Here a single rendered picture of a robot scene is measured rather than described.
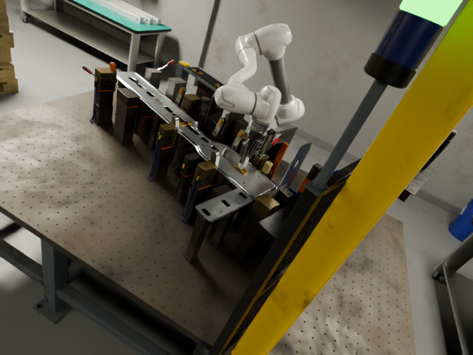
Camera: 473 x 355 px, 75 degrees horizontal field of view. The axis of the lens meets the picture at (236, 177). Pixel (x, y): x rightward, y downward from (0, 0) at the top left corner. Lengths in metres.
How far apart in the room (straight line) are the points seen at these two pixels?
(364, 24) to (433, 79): 3.91
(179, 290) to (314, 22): 3.90
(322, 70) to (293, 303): 3.95
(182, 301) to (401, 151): 1.02
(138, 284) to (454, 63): 1.23
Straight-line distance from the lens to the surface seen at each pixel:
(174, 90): 2.10
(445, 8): 0.53
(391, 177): 0.69
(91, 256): 1.46
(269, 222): 1.32
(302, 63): 4.66
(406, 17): 0.53
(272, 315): 1.05
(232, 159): 1.67
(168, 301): 1.36
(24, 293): 2.22
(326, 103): 4.70
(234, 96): 1.33
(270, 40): 1.86
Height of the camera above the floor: 1.86
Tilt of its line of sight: 34 degrees down
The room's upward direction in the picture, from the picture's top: 22 degrees clockwise
